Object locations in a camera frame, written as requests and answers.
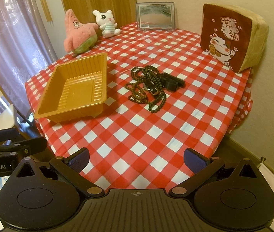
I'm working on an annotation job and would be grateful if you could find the golden plastic tray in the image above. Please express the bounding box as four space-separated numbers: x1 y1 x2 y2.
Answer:
35 53 107 123

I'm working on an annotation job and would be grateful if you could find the black watch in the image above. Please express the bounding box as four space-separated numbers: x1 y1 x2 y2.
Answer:
143 73 186 96

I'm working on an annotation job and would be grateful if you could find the brown beaded bracelet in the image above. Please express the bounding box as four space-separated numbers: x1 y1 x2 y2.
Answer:
124 82 150 104

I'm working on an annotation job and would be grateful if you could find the dark beaded necklace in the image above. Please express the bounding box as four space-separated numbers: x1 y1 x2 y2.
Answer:
131 65 167 113

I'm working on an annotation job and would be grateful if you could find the red white checkered tablecloth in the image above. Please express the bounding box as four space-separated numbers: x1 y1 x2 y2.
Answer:
36 24 252 189

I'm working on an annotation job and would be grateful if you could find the purple lace curtain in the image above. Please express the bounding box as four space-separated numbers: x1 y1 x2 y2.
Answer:
0 0 57 114

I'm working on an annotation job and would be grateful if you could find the lucky cat brown cushion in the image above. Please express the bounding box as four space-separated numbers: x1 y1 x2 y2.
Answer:
200 3 269 73

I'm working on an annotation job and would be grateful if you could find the pink starfish plush toy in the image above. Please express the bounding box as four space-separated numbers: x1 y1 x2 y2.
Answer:
64 9 99 54

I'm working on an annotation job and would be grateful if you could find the white bunny plush toy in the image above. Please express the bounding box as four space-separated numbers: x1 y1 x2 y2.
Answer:
92 10 121 38

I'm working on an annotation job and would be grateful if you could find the wooden wall hook strip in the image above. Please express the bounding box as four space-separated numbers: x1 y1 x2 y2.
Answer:
40 0 53 25

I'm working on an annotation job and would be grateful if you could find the sand art picture frame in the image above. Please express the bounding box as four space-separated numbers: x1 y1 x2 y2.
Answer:
136 2 176 30

